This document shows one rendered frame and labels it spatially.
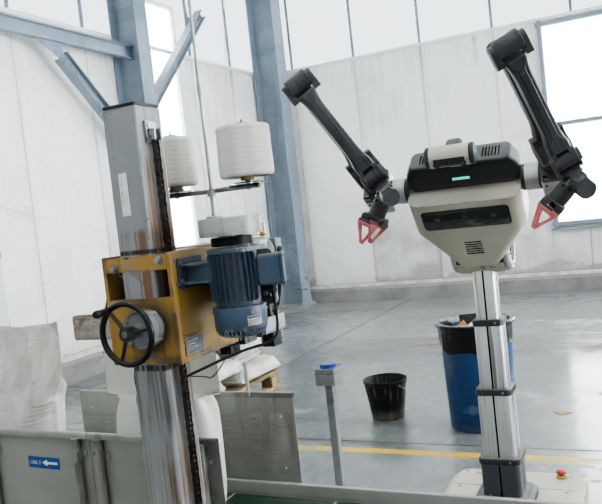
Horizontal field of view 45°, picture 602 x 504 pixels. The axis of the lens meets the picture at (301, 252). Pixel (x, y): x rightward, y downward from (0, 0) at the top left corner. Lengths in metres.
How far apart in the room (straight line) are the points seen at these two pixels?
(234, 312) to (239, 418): 0.99
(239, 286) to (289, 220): 9.01
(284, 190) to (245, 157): 8.91
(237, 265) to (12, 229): 5.22
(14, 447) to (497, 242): 1.88
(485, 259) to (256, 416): 1.05
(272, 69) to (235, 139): 9.11
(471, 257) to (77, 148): 5.75
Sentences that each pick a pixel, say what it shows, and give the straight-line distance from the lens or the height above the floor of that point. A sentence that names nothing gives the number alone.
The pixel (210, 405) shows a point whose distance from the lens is 2.60.
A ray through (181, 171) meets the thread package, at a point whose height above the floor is 1.57.
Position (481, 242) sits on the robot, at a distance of 2.58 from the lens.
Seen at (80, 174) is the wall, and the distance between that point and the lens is 7.80.
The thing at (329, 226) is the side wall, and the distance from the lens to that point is 10.98.
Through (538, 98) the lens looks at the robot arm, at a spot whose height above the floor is 1.65.
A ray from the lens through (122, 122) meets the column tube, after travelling 2.09.
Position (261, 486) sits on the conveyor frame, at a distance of 2.85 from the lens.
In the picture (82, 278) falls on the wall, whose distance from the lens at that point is 7.66.
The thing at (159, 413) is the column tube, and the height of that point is 0.89.
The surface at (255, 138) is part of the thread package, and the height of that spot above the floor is 1.63.
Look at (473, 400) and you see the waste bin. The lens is 4.44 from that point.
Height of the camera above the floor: 1.40
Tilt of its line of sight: 3 degrees down
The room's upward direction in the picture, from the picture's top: 6 degrees counter-clockwise
